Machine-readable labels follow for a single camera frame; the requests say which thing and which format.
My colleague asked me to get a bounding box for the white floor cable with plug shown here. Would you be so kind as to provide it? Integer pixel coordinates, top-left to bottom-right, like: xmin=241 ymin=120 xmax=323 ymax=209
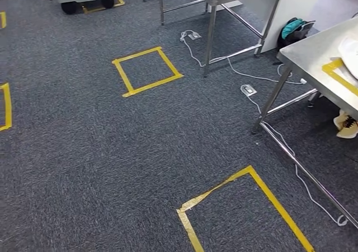
xmin=179 ymin=29 xmax=308 ymax=86

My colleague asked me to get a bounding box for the yellow floor tape outline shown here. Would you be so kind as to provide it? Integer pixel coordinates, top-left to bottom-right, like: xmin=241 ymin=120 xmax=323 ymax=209
xmin=176 ymin=165 xmax=317 ymax=252

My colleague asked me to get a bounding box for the white curved plastic part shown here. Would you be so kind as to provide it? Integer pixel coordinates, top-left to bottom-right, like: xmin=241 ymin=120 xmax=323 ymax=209
xmin=338 ymin=35 xmax=358 ymax=81

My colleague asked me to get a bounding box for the teal and black bag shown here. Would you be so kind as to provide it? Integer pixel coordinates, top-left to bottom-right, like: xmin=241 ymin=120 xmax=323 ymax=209
xmin=277 ymin=17 xmax=317 ymax=51

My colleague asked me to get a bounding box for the thin white floor cord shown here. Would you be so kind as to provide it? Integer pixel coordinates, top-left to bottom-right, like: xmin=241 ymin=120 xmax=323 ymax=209
xmin=240 ymin=84 xmax=349 ymax=228

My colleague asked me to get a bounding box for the white partition panel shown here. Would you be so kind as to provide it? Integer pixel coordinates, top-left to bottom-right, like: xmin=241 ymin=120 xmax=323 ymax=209
xmin=262 ymin=0 xmax=326 ymax=54

